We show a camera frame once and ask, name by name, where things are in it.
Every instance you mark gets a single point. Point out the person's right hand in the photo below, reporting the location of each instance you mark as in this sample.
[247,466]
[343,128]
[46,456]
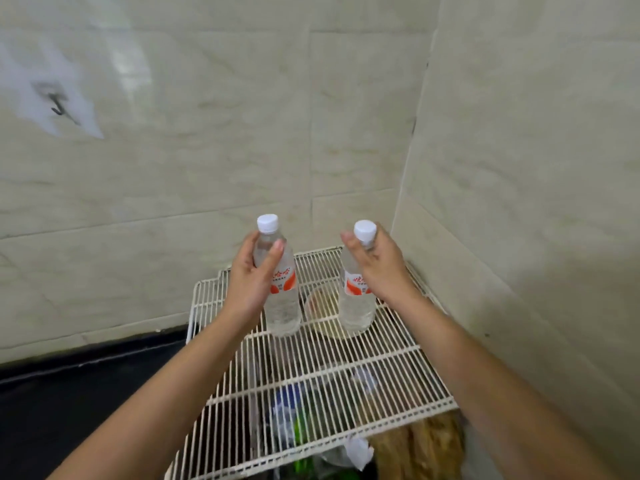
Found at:
[382,272]

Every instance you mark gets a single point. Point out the person's left hand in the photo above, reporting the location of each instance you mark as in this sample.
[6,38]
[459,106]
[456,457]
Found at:
[246,284]

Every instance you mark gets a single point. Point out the person's left thumb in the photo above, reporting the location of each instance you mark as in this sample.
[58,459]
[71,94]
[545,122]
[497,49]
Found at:
[275,257]

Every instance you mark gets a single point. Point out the person's right thumb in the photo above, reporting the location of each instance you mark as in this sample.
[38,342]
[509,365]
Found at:
[352,249]

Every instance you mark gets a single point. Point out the clear water bottle orange label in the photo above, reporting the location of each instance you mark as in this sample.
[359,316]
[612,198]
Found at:
[356,312]
[284,307]

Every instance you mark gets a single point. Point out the person's left forearm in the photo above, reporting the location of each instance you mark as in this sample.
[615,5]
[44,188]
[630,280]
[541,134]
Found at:
[165,394]

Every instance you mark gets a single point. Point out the person's right forearm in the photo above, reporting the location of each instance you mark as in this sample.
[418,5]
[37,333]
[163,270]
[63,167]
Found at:
[490,389]

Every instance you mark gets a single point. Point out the round clear plastic bowl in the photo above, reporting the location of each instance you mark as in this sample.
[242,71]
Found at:
[322,309]

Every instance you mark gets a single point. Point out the blue plastic item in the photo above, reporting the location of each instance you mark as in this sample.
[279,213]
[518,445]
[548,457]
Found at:
[287,409]

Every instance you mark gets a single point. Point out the green plastic bottle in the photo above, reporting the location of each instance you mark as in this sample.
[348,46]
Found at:
[302,434]

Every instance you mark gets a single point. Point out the white plastic bag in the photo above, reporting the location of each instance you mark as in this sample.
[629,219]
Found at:
[359,452]

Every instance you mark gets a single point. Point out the metal wall hook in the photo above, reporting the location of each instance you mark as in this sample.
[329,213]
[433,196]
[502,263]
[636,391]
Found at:
[57,102]

